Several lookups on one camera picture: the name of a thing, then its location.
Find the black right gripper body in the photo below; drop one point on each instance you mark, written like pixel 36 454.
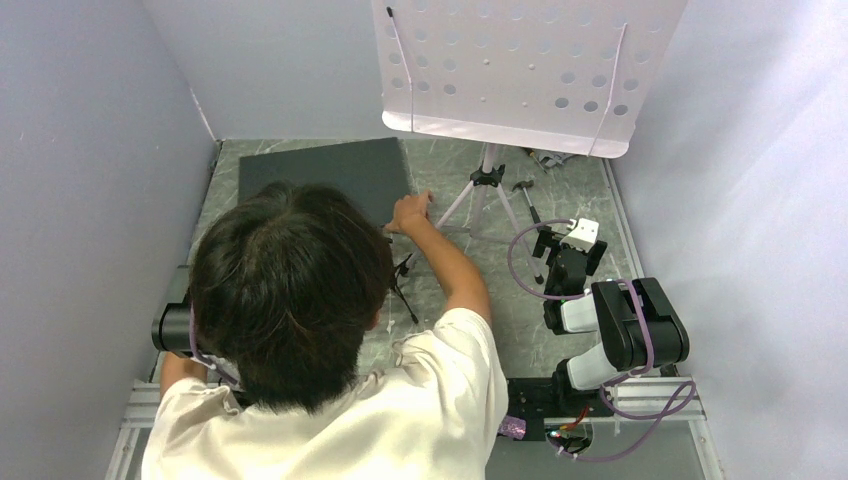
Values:
pixel 549 243

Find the black mini tripod mic stand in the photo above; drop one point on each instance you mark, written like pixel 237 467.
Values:
pixel 400 271

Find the person's head dark hair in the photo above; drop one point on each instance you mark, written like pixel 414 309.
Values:
pixel 285 286

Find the claw hammer with black grip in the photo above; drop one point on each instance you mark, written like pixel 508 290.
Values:
pixel 524 186

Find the person's right forearm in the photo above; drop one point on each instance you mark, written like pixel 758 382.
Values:
pixel 460 279

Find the person's cream t-shirt torso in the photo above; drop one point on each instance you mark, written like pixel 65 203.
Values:
pixel 434 415

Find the aluminium table edge rail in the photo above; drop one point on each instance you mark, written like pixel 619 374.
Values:
pixel 625 232

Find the purple glitter microphone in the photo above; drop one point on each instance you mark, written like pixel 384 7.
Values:
pixel 512 427

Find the person's right hand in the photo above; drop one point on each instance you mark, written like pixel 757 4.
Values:
pixel 409 211

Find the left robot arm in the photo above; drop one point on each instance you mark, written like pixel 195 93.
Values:
pixel 170 326

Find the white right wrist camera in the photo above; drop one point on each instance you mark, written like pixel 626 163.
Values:
pixel 583 234

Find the pink music stand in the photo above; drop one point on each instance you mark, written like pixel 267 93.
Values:
pixel 565 76

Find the dark network switch box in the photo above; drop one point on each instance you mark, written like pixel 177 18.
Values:
pixel 372 173

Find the aluminium front frame rail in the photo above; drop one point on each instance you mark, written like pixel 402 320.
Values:
pixel 644 397

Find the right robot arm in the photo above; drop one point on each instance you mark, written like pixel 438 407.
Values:
pixel 639 329

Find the person's left hand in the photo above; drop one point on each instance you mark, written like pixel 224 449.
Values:
pixel 175 369

